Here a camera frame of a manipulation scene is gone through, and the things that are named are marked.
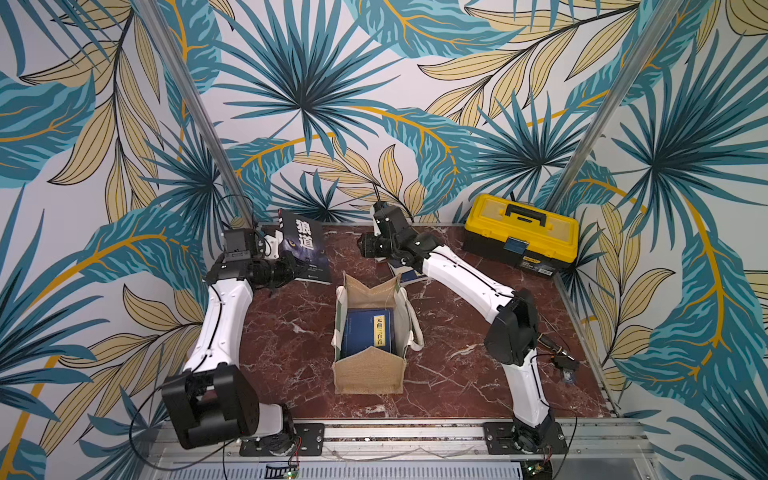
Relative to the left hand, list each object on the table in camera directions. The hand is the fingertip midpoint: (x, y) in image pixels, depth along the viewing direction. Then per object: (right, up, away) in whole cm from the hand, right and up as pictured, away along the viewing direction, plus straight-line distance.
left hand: (307, 268), depth 79 cm
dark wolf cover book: (-2, +9, +6) cm, 11 cm away
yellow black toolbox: (+64, +10, +17) cm, 67 cm away
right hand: (+14, +7, +7) cm, 17 cm away
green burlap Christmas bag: (+17, -24, -7) cm, 31 cm away
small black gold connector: (+71, -26, +7) cm, 76 cm away
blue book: (+16, -17, +5) cm, 24 cm away
